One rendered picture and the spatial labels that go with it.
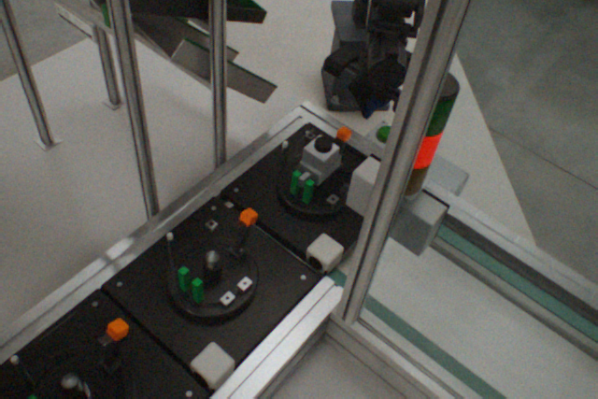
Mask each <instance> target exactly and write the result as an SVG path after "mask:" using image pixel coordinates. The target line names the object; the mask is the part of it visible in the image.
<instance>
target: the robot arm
mask: <svg viewBox="0 0 598 399"><path fill-rule="evenodd" d="M424 6H425V0H354V4H353V9H352V13H351V15H352V19H353V20H354V21H355V26H356V29H359V30H366V33H369V35H368V38H367V44H366V48H365V51H364V52H363V53H361V54H360V59H359V54H358V53H356V52H354V51H352V50H350V49H347V48H346V47H344V46H343V47H340V48H339V49H337V50H336V51H334V52H332V53H331V54H329V55H328V57H326V59H325V60H324V63H323V69H324V70H325V71H327V73H328V74H330V75H332V76H334V77H336V78H338V77H340V76H341V71H342V70H343V69H345V70H347V71H348V73H351V74H352V75H354V76H353V77H351V79H352V82H351V84H350V85H348V91H351V92H352V94H353V96H354V98H355V100H356V101H357V103H358V107H359V109H360V111H361V113H362V115H363V118H366V120H367V119H369V118H370V117H371V115H372V114H373V113H374V112H375V110H376V109H377V108H384V107H385V106H386V105H388V103H389V102H390V101H391V100H392V101H394V102H393V106H392V111H393V112H395V109H397V106H398V102H399V99H400V95H401V92H402V91H401V90H400V89H399V87H400V86H401V85H403V84H404V81H405V78H406V71H407V69H408V65H409V62H410V58H411V54H413V52H410V51H408V50H406V46H405V42H406V37H410V38H417V35H418V30H419V28H420V24H421V21H422V17H423V13H424ZM413 12H415V14H414V22H413V27H412V23H408V22H406V20H405V18H406V19H410V17H412V15H413ZM359 60H360V61H362V64H359V63H358V61H359ZM374 91H375V93H374Z"/></svg>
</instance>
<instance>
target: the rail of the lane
mask: <svg viewBox="0 0 598 399"><path fill-rule="evenodd" d="M292 111H293V112H295V113H297V114H298V115H299V118H300V119H302V118H303V117H304V118H305V119H307V121H309V125H310V126H311V127H313V128H314V129H316V130H318V131H320V132H321V133H323V134H324V135H327V137H328V138H330V139H331V140H334V139H336V134H337V131H338V130H339V129H340V128H342V127H343V126H345V127H346V128H348V129H350V130H351V131H352V134H351V138H350V140H347V142H346V145H345V149H346V150H350V151H351V153H353V154H354V155H356V156H357V157H359V158H360V159H362V160H363V161H365V160H366V159H368V158H369V157H370V155H371V154H374V155H375V156H377V157H378V158H379V159H381V160H382V157H383V153H384V149H383V148H382V147H380V146H378V145H376V144H375V143H373V142H372V141H370V140H368V139H367V138H365V137H363V135H361V134H359V133H357V132H356V131H354V130H353V129H351V128H350V127H348V126H346V125H345V124H343V123H342V122H340V121H338V120H337V119H336V118H335V117H332V116H331V115H329V114H327V113H326V112H324V111H323V110H321V109H320V108H318V107H315V106H313V105H312V103H310V102H309V101H307V100H305V101H304V102H303V103H300V105H299V106H298V107H296V108H295V109H293V110H292Z"/></svg>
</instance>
